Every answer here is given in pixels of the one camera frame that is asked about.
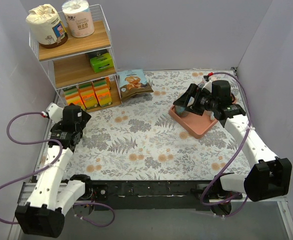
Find green tissue box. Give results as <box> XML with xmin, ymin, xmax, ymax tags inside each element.
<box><xmin>86</xmin><ymin>49</ymin><xmax>114</xmax><ymax>73</ymax></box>

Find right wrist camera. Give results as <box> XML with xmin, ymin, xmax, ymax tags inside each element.
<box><xmin>198</xmin><ymin>72</ymin><xmax>217</xmax><ymax>94</ymax></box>

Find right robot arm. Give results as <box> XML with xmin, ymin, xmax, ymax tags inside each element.
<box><xmin>173</xmin><ymin>80</ymin><xmax>292</xmax><ymax>202</ymax></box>

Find snack bag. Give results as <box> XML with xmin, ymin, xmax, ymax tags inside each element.
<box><xmin>118</xmin><ymin>69</ymin><xmax>154</xmax><ymax>101</ymax></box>

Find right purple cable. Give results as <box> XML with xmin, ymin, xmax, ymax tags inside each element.
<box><xmin>200</xmin><ymin>71</ymin><xmax>255</xmax><ymax>217</ymax></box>

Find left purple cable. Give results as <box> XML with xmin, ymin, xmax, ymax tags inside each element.
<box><xmin>0</xmin><ymin>111</ymin><xmax>116</xmax><ymax>228</ymax></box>

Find light blue mug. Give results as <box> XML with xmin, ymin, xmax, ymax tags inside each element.
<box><xmin>188</xmin><ymin>96</ymin><xmax>195</xmax><ymax>106</ymax></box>

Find left sponge pack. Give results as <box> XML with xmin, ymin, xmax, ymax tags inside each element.
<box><xmin>63</xmin><ymin>86</ymin><xmax>86</xmax><ymax>110</ymax></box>

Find middle sponge pack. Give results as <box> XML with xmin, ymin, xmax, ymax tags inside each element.
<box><xmin>78</xmin><ymin>82</ymin><xmax>98</xmax><ymax>109</ymax></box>

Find patterned blue mug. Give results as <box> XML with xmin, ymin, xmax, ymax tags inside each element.
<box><xmin>174</xmin><ymin>105</ymin><xmax>189</xmax><ymax>118</ymax></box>

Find beige toilet paper roll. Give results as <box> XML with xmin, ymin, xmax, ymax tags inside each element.
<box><xmin>25</xmin><ymin>4</ymin><xmax>68</xmax><ymax>49</ymax></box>

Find white toilet paper roll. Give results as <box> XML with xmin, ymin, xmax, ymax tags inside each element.
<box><xmin>61</xmin><ymin>0</ymin><xmax>95</xmax><ymax>38</ymax></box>

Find purple cable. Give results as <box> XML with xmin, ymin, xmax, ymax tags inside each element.
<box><xmin>200</xmin><ymin>71</ymin><xmax>255</xmax><ymax>217</ymax></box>
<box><xmin>0</xmin><ymin>111</ymin><xmax>116</xmax><ymax>228</ymax></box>

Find floral table mat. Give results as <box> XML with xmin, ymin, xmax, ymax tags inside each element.
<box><xmin>63</xmin><ymin>70</ymin><xmax>250</xmax><ymax>180</ymax></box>

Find white wire wooden shelf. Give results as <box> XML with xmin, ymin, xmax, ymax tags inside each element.
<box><xmin>28</xmin><ymin>4</ymin><xmax>122</xmax><ymax>109</ymax></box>

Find pink tray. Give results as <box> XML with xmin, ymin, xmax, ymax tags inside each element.
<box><xmin>168</xmin><ymin>84</ymin><xmax>238</xmax><ymax>140</ymax></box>

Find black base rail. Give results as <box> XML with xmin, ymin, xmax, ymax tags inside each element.
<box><xmin>79</xmin><ymin>177</ymin><xmax>213</xmax><ymax>211</ymax></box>

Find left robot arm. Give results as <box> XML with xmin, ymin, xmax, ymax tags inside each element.
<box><xmin>15</xmin><ymin>103</ymin><xmax>93</xmax><ymax>238</ymax></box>

